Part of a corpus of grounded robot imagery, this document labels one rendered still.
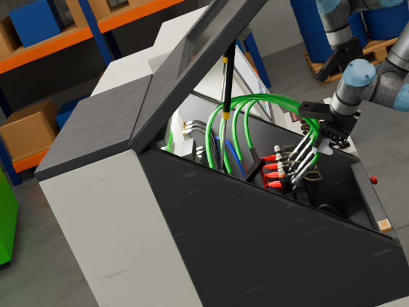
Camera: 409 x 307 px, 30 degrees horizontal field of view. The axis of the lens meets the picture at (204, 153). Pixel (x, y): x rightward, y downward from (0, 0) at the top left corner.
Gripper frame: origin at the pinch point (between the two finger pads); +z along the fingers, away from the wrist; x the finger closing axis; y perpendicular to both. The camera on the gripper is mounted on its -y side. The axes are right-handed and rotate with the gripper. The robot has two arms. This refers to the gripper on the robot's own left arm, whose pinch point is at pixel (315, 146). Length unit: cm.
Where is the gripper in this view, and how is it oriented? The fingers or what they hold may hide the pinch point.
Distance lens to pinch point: 225.6
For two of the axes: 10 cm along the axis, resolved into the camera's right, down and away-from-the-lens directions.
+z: -1.7, 5.9, 7.9
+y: 8.7, 4.7, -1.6
